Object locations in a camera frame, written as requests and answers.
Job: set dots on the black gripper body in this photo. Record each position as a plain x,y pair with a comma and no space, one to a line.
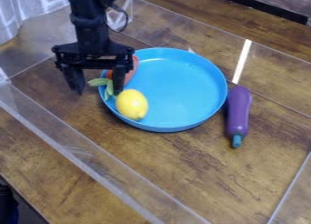
113,56

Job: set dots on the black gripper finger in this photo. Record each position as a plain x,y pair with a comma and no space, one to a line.
74,76
119,77

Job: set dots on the orange toy carrot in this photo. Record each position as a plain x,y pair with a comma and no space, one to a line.
106,81

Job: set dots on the blue round plate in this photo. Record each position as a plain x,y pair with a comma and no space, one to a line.
185,88

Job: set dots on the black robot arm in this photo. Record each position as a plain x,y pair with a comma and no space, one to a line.
89,18

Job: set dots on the yellow toy lemon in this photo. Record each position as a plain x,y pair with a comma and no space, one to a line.
131,104

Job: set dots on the grey white curtain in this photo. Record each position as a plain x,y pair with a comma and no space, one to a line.
15,11

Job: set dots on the purple toy eggplant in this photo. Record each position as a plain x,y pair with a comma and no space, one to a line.
238,114

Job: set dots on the clear acrylic enclosure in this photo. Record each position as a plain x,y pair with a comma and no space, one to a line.
90,170

